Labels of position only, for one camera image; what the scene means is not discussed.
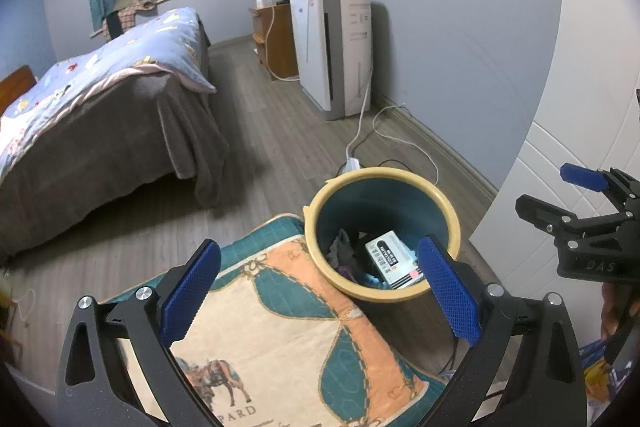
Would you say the white green medicine box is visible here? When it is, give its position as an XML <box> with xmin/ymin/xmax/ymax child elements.
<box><xmin>364</xmin><ymin>231</ymin><xmax>426</xmax><ymax>292</ymax></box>

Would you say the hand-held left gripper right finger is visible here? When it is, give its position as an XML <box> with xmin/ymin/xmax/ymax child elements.
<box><xmin>415</xmin><ymin>234</ymin><xmax>587</xmax><ymax>427</ymax></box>

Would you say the teal bin with yellow rim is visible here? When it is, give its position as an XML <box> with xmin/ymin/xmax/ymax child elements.
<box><xmin>303</xmin><ymin>167</ymin><xmax>462</xmax><ymax>305</ymax></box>

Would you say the white panelled wardrobe door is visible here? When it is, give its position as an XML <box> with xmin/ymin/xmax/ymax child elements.
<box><xmin>470</xmin><ymin>0</ymin><xmax>640</xmax><ymax>348</ymax></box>

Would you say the cream floor cable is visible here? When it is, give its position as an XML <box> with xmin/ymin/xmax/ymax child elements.
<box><xmin>9</xmin><ymin>288</ymin><xmax>40</xmax><ymax>324</ymax></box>

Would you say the black cloth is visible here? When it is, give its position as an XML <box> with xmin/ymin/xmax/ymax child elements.
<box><xmin>106</xmin><ymin>9</ymin><xmax>124</xmax><ymax>42</ymax></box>

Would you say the white air purifier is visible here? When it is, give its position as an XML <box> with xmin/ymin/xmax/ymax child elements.
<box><xmin>290</xmin><ymin>0</ymin><xmax>373</xmax><ymax>122</ymax></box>

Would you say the cream television cable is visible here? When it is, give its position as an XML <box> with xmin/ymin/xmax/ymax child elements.
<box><xmin>265</xmin><ymin>0</ymin><xmax>301</xmax><ymax>82</ymax></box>

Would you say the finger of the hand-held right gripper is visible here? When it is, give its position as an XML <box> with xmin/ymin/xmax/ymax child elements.
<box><xmin>515</xmin><ymin>193</ymin><xmax>585</xmax><ymax>236</ymax></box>
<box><xmin>561</xmin><ymin>163</ymin><xmax>640</xmax><ymax>208</ymax></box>

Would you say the person's right hand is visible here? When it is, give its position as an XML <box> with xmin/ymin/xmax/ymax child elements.
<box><xmin>600</xmin><ymin>285</ymin><xmax>630</xmax><ymax>340</ymax></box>

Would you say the teal orange printed mat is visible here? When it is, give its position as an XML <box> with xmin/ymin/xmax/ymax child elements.
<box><xmin>117</xmin><ymin>213</ymin><xmax>446</xmax><ymax>427</ymax></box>

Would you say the white looped floor cable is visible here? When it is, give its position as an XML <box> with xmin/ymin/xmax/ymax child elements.
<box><xmin>372</xmin><ymin>104</ymin><xmax>441</xmax><ymax>185</ymax></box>

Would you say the blue yellow packaging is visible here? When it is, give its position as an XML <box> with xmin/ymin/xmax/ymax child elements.
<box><xmin>580</xmin><ymin>339</ymin><xmax>623</xmax><ymax>403</ymax></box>

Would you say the blue printed quilt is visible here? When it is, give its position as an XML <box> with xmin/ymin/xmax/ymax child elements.
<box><xmin>0</xmin><ymin>7</ymin><xmax>217</xmax><ymax>185</ymax></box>

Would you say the wooden bed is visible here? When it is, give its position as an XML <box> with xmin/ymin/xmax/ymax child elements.
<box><xmin>0</xmin><ymin>66</ymin><xmax>38</xmax><ymax>115</ymax></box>

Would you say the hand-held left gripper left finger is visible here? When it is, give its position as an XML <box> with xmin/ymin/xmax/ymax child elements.
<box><xmin>55</xmin><ymin>238</ymin><xmax>223</xmax><ymax>427</ymax></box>

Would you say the wooden television cabinet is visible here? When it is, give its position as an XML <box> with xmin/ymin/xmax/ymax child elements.
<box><xmin>249</xmin><ymin>0</ymin><xmax>300</xmax><ymax>82</ymax></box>

